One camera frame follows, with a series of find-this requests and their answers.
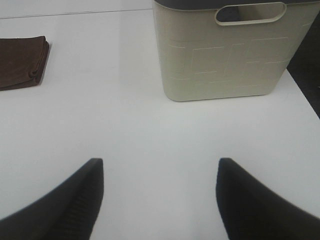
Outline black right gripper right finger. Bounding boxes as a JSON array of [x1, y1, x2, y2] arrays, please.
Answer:
[[215, 158, 320, 240]]

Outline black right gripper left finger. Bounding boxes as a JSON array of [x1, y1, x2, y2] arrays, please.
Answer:
[[0, 158, 103, 240]]

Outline beige plastic storage basket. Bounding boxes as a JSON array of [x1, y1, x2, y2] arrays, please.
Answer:
[[152, 0, 320, 102]]

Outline brown towel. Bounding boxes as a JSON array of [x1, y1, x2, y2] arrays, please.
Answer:
[[0, 36, 50, 91]]

